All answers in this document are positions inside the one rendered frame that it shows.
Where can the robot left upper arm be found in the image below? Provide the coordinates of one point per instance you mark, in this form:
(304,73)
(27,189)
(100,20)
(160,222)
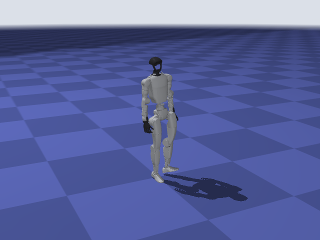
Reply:
(169,81)

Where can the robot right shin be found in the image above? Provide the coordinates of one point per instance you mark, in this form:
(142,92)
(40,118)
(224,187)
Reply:
(155,158)

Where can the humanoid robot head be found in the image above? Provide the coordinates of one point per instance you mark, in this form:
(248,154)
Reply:
(154,61)

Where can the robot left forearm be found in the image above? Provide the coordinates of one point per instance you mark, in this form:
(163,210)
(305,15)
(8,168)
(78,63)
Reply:
(170,103)

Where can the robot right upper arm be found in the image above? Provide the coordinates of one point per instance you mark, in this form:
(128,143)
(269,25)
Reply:
(145,83)

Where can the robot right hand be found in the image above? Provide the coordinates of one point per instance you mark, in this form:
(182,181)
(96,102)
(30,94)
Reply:
(147,126)

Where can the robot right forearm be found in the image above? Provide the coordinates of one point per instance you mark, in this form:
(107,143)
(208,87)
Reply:
(144,110)

